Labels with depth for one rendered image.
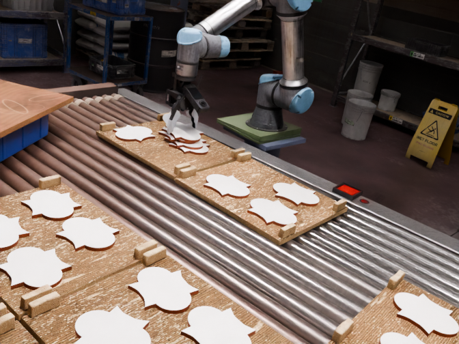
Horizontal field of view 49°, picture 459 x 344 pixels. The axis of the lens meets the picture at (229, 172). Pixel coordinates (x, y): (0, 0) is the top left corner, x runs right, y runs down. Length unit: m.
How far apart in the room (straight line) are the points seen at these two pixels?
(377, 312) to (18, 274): 0.75
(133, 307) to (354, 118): 4.46
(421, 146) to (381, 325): 4.10
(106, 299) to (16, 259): 0.22
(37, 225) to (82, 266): 0.19
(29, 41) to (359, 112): 3.57
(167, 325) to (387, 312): 0.49
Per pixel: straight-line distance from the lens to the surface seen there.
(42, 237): 1.22
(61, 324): 0.99
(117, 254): 1.16
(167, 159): 1.65
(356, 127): 5.31
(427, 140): 5.14
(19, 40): 5.91
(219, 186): 1.49
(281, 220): 1.38
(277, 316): 1.10
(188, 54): 1.69
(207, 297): 1.07
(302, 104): 2.08
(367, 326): 1.12
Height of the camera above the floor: 1.60
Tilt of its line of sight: 24 degrees down
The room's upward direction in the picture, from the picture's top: 10 degrees clockwise
